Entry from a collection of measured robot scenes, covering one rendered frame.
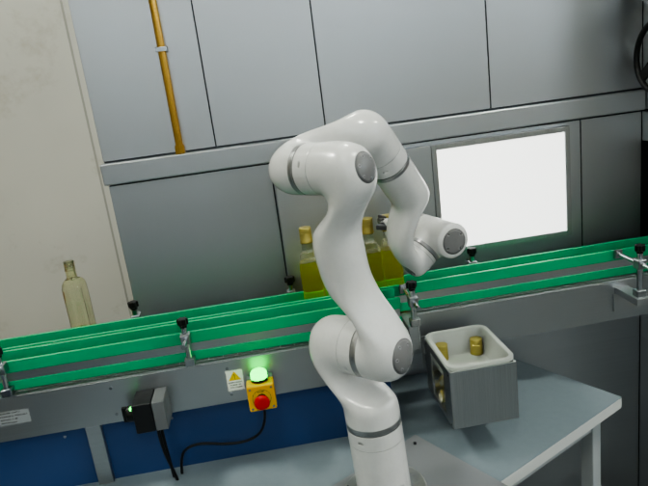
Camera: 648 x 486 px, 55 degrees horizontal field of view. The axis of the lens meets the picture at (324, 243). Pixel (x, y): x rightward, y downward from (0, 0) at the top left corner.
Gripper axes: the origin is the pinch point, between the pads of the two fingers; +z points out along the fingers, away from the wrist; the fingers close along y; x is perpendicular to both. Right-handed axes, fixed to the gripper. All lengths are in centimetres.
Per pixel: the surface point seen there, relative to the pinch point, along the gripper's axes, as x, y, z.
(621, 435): -95, 80, -6
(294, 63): 45, -14, 21
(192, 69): 47, -41, 29
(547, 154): 9, 55, -1
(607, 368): -68, 75, -4
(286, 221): 0.9, -23.2, 20.3
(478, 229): -11.1, 32.8, 4.9
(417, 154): 14.7, 16.1, 9.3
